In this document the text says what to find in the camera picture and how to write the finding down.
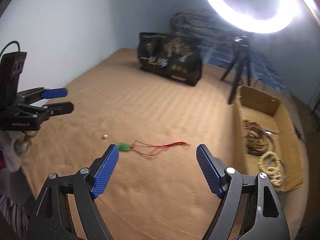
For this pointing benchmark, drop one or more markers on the thin black bangle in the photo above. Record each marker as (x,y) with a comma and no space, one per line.
(276,171)

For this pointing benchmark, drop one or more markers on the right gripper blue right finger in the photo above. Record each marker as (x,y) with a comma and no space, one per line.
(212,169)

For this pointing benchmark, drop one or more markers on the open cardboard box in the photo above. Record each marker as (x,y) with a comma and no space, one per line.
(263,129)

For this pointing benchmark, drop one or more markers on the tan bed blanket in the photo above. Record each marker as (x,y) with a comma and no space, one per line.
(161,197)

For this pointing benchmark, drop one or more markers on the white ring light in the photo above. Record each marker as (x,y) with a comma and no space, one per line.
(262,16)

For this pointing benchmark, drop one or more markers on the blue patterned bed sheet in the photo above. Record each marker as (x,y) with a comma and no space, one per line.
(261,69)

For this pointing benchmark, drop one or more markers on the black tripod stand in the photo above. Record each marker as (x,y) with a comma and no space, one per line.
(242,59)

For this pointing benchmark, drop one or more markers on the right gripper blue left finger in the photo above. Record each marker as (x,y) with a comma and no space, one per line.
(102,169)

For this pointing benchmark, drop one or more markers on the left hand white glove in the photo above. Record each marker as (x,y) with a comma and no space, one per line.
(15,146)

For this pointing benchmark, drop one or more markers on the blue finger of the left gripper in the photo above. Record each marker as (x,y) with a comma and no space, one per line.
(54,93)
(60,108)

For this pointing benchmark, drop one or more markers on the folded floral quilt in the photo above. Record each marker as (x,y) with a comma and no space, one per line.
(204,24)

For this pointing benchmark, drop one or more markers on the black snack bag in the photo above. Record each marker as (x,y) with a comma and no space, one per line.
(172,56)

